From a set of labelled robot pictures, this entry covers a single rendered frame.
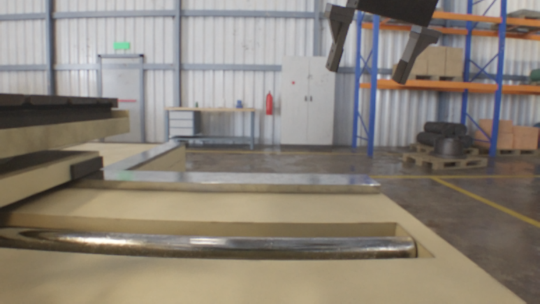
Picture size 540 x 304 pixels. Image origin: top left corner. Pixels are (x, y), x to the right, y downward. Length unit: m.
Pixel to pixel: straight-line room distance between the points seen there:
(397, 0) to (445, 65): 6.35
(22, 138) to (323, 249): 0.75
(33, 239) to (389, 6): 0.80
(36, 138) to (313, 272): 0.75
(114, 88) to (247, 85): 3.33
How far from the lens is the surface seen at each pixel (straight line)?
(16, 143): 0.85
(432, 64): 6.64
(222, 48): 7.07
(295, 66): 6.36
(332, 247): 0.60
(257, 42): 7.06
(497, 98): 7.34
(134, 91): 7.54
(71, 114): 1.10
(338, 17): 0.46
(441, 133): 6.85
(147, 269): 0.53
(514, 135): 8.11
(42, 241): 0.74
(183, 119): 6.27
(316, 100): 6.37
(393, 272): 0.53
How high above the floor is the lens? 0.98
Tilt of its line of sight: 6 degrees down
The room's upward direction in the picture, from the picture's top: 1 degrees clockwise
